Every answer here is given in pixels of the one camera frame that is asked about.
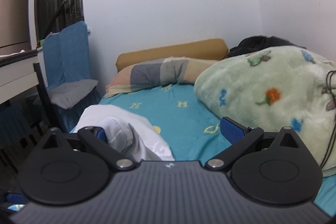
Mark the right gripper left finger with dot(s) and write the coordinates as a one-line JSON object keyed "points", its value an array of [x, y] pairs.
{"points": [[95, 140]]}

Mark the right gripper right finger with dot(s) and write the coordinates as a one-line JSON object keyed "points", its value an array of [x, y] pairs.
{"points": [[243, 141]]}

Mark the white shirt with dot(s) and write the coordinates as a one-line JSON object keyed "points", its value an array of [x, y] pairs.
{"points": [[126, 132]]}

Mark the blue covered chair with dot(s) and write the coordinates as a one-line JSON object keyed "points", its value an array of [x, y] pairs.
{"points": [[67, 59]]}

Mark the grey seat cushion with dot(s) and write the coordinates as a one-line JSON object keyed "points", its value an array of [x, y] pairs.
{"points": [[67, 95]]}

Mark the green fleece blanket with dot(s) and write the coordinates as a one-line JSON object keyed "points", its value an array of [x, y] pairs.
{"points": [[273, 88]]}

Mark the plaid pillow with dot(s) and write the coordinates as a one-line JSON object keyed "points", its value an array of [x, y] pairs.
{"points": [[160, 72]]}

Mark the tan headboard cushion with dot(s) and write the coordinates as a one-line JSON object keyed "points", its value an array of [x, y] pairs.
{"points": [[210, 49]]}

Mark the black clothing pile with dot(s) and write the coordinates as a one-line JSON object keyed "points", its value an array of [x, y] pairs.
{"points": [[257, 43]]}

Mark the white desk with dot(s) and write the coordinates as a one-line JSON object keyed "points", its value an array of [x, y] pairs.
{"points": [[18, 74]]}

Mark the cardboard box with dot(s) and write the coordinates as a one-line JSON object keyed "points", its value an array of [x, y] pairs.
{"points": [[14, 26]]}

